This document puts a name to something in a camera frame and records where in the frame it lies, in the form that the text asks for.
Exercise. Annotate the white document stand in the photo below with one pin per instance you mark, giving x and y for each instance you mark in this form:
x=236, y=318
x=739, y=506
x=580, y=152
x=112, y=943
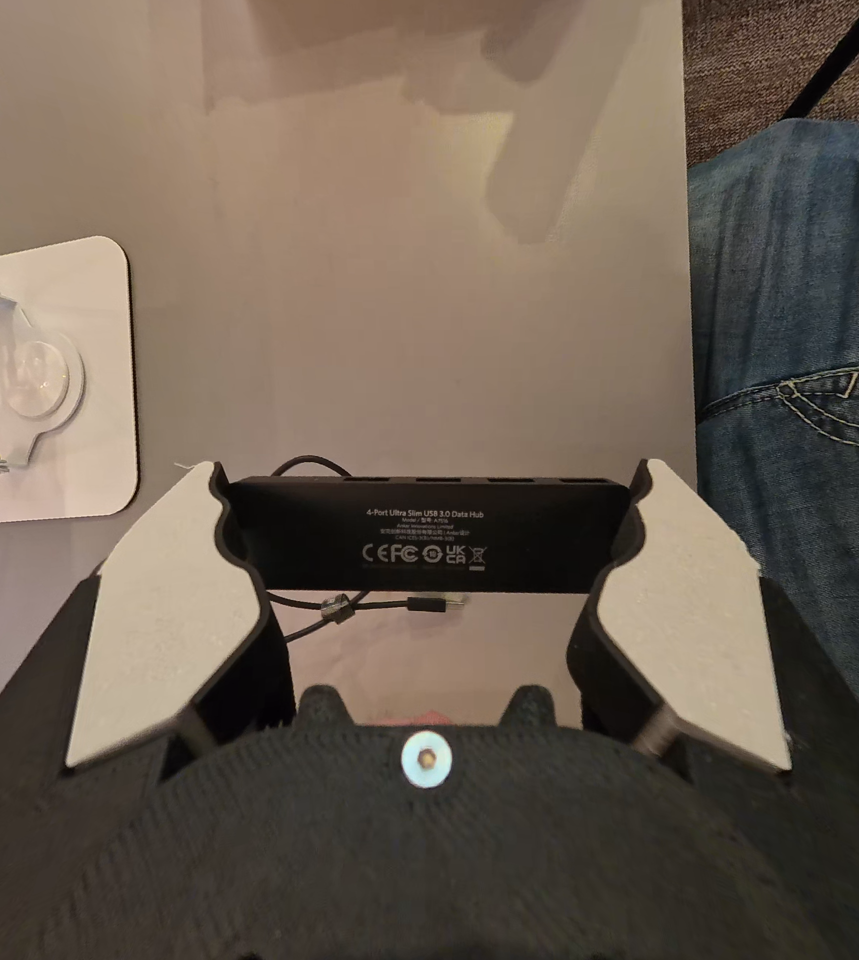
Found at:
x=92, y=300

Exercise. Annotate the black metal leg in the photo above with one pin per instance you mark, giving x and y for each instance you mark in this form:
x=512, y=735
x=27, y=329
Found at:
x=846, y=52

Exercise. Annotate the person's leg in jeans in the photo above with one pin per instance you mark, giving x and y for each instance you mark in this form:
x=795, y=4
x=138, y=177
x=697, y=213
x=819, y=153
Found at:
x=789, y=300

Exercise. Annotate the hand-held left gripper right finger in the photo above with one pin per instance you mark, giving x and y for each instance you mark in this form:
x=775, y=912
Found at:
x=692, y=615

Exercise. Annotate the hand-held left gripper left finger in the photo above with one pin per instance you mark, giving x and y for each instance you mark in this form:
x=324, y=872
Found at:
x=167, y=600

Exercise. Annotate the black Anker USB hub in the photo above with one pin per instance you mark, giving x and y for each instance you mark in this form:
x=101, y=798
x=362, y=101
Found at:
x=429, y=605

